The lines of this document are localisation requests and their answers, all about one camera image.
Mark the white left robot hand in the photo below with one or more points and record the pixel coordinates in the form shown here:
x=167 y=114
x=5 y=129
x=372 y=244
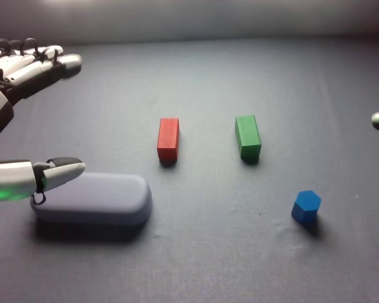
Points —
x=25 y=67

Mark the blue hexagonal wooden block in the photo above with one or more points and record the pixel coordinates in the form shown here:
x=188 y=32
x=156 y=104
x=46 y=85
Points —
x=306 y=203

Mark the lilac oblong hard case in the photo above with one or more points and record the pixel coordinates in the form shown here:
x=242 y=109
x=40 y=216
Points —
x=107 y=199

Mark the green rectangular wooden block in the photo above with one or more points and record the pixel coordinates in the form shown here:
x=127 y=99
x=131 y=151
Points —
x=248 y=134

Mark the red rectangular wooden block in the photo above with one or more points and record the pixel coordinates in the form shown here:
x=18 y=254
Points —
x=168 y=135

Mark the grey table cloth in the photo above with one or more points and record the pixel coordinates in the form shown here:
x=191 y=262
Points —
x=208 y=262

